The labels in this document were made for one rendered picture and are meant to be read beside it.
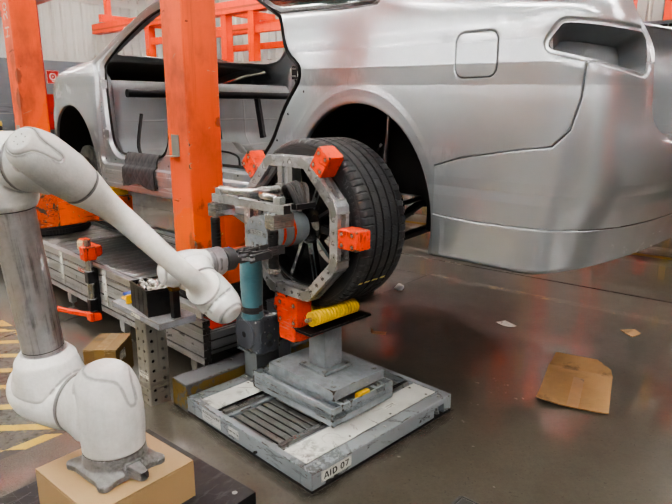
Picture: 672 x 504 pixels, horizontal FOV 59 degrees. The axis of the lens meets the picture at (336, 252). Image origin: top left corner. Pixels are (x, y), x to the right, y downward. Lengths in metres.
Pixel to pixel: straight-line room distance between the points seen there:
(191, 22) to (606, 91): 1.54
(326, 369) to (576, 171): 1.24
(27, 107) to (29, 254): 2.77
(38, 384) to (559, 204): 1.59
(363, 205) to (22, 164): 1.13
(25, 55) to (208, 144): 1.99
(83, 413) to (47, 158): 0.60
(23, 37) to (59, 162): 2.95
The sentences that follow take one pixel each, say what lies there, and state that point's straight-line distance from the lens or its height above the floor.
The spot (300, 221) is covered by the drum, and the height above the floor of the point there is 0.88.
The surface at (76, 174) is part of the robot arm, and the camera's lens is 1.43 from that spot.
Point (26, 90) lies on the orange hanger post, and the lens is 4.29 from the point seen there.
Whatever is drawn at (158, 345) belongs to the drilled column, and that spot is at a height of 0.28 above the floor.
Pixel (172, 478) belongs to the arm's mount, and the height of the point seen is 0.39.
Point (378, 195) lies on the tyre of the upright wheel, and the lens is 2.15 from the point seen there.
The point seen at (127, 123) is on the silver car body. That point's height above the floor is 1.18.
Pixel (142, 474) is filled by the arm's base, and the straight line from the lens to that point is 1.64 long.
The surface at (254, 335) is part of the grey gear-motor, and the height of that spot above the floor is 0.33.
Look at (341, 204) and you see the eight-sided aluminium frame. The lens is 2.06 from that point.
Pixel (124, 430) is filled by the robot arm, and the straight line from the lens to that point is 1.58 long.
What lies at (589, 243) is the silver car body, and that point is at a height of 0.86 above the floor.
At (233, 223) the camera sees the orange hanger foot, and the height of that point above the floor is 0.79.
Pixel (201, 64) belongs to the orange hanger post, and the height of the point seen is 1.46.
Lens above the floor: 1.29
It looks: 14 degrees down
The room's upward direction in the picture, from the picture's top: straight up
